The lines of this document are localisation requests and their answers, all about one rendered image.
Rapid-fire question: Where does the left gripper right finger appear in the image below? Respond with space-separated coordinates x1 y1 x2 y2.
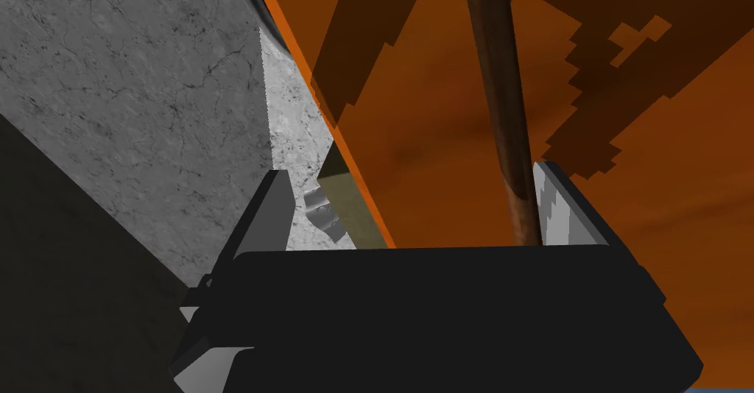
532 160 627 247

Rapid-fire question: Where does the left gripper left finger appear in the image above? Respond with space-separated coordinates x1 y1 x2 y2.
205 169 296 279

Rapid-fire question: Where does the orange cupboard door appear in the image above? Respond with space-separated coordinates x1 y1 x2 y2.
247 0 754 389

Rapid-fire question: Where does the brown bar handle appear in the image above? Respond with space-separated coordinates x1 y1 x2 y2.
461 0 544 247

